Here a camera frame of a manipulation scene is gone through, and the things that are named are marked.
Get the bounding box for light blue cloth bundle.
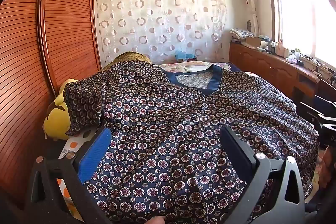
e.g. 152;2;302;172
175;50;197;63

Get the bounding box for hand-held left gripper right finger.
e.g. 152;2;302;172
220;125;307;224

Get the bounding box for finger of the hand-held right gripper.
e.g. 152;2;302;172
296;102;325;123

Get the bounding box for sheer circle-patterned curtain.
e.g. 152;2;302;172
94;0;228;68

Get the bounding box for yellow plush toy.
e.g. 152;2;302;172
43;78;79;141

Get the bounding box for cardboard box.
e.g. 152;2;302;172
245;37;265;49

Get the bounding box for person's left hand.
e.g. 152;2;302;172
147;216;166;224

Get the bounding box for stack of folded cloths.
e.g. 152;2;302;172
230;28;255;43

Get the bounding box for pink floral blanket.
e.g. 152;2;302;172
159;61;238;75

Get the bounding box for long wooden cabinet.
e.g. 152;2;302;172
229;42;336;109

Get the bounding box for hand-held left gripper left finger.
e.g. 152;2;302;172
25;127;112;224

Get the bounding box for navy patterned satin shirt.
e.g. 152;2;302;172
64;60;320;224

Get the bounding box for wooden louvered wardrobe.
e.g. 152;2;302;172
0;0;102;207

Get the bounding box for golden patterned pillow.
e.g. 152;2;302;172
112;51;152;66

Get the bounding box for person's right forearm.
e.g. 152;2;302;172
322;147;336;182

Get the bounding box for wooden-framed window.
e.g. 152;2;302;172
264;0;336;75

